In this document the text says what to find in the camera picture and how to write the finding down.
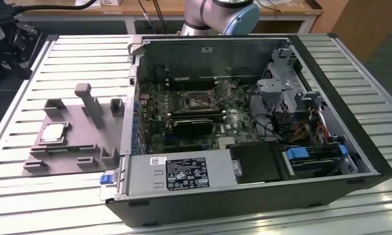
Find silver square CPU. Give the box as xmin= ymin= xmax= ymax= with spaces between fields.
xmin=39 ymin=123 xmax=69 ymax=143

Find black RAM slot bank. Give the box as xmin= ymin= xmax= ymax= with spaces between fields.
xmin=170 ymin=110 xmax=222 ymax=121
xmin=166 ymin=75 xmax=217 ymax=91

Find CPU socket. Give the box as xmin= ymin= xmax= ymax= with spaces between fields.
xmin=185 ymin=91 xmax=213 ymax=110

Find wooden desk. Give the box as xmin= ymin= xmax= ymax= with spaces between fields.
xmin=14 ymin=0 xmax=324 ymax=35

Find grey parts rack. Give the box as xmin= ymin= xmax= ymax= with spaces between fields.
xmin=21 ymin=83 xmax=129 ymax=177

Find green motherboard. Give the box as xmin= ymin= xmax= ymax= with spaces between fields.
xmin=134 ymin=78 xmax=262 ymax=155

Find blue case latch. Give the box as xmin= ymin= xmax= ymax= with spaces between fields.
xmin=98 ymin=172 xmax=116 ymax=186

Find small black graphics card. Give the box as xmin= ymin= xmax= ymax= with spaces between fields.
xmin=173 ymin=118 xmax=213 ymax=137

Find silver power supply unit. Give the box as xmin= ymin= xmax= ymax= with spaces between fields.
xmin=116 ymin=153 xmax=240 ymax=197

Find small silver chipset heatsink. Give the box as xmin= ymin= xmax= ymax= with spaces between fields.
xmin=216 ymin=137 xmax=236 ymax=149

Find white papers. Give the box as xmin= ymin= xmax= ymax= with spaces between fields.
xmin=257 ymin=0 xmax=301 ymax=8

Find grey metal drive cage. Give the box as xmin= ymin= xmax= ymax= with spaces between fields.
xmin=256 ymin=48 xmax=324 ymax=114

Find black flat drive cover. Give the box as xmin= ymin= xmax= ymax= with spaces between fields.
xmin=228 ymin=142 xmax=289 ymax=185

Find black open PC case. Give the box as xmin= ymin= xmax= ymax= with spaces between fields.
xmin=98 ymin=34 xmax=392 ymax=227

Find blue disk carrier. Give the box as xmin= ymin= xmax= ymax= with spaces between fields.
xmin=285 ymin=145 xmax=312 ymax=162

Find wooden cabinet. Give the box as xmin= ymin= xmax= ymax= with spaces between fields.
xmin=310 ymin=0 xmax=392 ymax=63

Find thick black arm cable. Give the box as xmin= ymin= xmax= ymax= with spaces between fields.
xmin=11 ymin=0 xmax=100 ymax=14

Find metal socket cover frame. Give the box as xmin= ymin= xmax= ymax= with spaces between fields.
xmin=210 ymin=80 xmax=241 ymax=105

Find thin black internal cable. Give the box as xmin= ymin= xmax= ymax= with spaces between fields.
xmin=252 ymin=113 xmax=285 ymax=143

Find coloured wire bundle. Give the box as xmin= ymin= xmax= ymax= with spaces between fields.
xmin=289 ymin=105 xmax=330 ymax=145

